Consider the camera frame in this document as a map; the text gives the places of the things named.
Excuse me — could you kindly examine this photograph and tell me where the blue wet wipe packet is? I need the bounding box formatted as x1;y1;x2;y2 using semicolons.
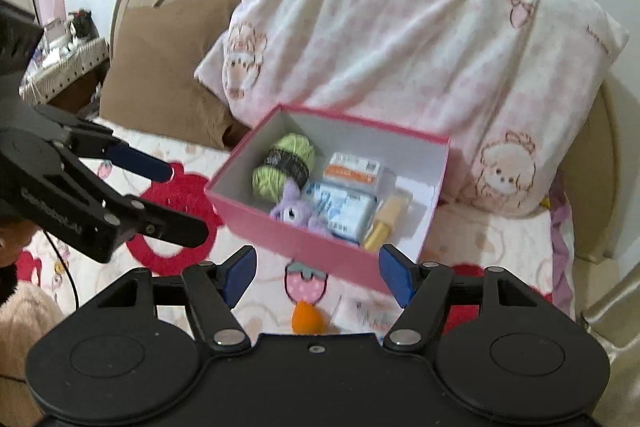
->
302;181;378;244

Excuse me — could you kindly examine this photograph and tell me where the dark plush toy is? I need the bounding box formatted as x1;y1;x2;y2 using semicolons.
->
66;9;98;42

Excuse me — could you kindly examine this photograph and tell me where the green yarn ball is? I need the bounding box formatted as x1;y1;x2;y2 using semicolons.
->
251;133;317;205

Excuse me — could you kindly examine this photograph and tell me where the bedside table with dotted cloth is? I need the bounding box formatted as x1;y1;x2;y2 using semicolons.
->
19;38;112;118

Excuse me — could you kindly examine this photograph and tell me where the black cable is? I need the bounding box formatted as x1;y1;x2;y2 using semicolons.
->
41;229;81;310

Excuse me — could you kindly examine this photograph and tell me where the printed bear blanket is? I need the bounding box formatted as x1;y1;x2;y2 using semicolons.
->
15;117;576;338

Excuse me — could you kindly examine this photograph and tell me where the clear box with orange label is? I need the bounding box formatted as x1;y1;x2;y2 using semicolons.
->
322;152;387;194

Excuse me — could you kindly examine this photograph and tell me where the purple plush toy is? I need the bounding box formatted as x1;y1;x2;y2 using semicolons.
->
270;179;333;237

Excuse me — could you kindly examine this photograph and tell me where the pink cardboard box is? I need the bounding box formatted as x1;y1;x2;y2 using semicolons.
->
204;103;452;297

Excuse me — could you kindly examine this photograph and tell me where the beige foundation tube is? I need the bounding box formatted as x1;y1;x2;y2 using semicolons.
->
362;189;413;253

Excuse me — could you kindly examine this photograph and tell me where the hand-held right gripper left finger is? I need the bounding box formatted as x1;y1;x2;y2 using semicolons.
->
95;245;259;353

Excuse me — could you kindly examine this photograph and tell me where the orange makeup sponge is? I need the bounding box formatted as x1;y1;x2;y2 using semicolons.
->
291;301;326;335

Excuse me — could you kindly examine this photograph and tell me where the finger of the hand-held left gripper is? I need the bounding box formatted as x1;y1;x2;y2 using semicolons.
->
47;107;174;184
75;157;210;252

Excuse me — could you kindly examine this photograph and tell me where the person's left hand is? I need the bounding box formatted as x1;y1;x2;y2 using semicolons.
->
0;223;35;265

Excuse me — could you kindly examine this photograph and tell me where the pink printed pillow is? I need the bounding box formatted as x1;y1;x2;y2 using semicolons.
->
194;0;631;215

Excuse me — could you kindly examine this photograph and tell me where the brown pillow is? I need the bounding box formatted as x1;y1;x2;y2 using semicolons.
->
99;0;251;152

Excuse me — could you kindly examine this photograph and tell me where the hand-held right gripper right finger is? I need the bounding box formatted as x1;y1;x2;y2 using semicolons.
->
378;244;548;352

